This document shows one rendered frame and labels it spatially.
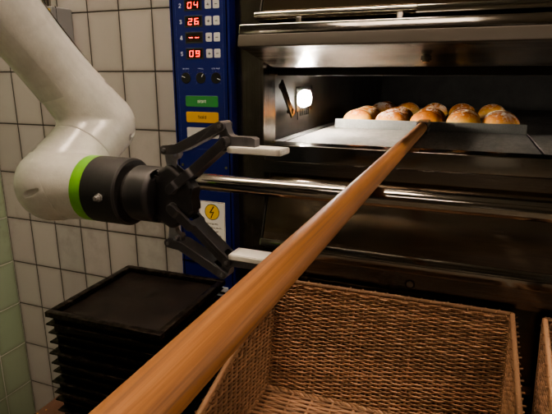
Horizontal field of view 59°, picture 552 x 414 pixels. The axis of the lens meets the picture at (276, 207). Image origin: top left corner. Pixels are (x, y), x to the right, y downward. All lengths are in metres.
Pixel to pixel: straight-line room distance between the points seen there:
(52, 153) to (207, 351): 0.53
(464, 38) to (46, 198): 0.72
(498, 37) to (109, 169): 0.66
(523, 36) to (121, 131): 0.67
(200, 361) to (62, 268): 1.45
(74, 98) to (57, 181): 0.13
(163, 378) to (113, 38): 1.23
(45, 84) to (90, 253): 0.89
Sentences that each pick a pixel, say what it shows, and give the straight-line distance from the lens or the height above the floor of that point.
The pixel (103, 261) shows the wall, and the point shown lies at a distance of 1.58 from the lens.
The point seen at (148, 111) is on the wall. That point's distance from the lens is 1.36.
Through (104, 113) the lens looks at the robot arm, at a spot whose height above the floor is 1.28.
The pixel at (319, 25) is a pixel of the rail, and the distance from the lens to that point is 1.00.
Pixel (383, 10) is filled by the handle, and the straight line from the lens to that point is 1.02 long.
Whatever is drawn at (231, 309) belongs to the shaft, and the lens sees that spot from 0.30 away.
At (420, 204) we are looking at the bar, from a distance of 0.75.
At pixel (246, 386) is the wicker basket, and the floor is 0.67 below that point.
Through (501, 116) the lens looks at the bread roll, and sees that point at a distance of 1.57.
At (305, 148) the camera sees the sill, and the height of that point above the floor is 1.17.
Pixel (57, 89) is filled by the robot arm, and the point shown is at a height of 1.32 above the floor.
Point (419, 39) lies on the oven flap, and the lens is 0.96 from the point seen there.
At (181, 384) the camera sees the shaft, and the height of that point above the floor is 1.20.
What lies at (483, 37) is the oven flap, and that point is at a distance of 0.95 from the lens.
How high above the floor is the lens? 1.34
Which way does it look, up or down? 15 degrees down
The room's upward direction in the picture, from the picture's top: straight up
